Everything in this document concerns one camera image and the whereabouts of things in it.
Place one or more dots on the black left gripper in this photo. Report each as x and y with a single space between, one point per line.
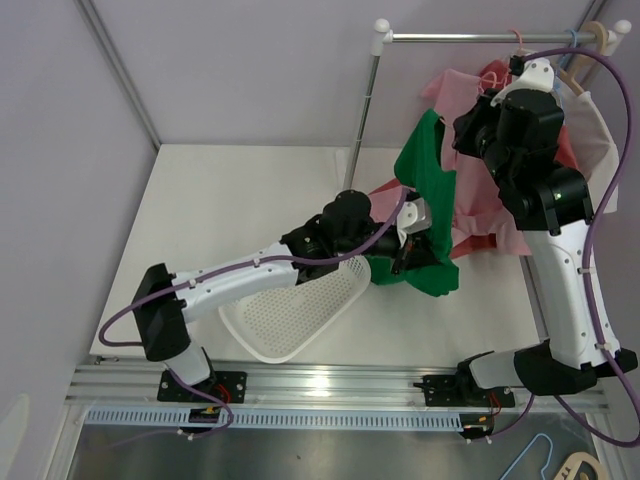
413 253

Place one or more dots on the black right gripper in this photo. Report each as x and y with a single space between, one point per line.
467 125

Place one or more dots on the green t shirt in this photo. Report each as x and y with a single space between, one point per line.
418 167

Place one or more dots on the light pink shirt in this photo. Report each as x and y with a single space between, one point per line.
480 221

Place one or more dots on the pink wire hanger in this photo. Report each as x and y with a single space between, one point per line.
493 80
519 50

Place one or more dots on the light blue wire hanger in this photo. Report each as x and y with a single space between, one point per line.
567 55

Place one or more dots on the white t shirt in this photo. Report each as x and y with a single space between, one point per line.
592 143

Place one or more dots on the beige wooden hanger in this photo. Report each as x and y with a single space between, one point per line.
576 71

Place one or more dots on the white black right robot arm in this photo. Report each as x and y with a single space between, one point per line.
515 136

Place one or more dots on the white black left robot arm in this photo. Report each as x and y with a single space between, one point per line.
166 302

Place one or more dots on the wooden hanger on floor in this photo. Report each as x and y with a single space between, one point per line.
581 465

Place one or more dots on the silver clothes rack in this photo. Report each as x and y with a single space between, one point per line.
384 35

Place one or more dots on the white perforated plastic basket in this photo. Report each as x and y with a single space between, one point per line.
276 325

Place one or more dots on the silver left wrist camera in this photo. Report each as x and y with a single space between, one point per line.
415 216

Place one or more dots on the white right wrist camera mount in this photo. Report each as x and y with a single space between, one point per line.
536 74

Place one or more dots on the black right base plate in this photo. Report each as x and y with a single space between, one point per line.
459 390

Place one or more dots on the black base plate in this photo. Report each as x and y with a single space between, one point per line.
228 386
459 390

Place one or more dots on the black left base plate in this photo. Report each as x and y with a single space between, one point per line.
228 386

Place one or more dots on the aluminium mounting rail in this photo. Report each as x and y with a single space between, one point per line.
133 381

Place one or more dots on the white slotted cable duct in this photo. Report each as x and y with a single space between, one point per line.
409 421

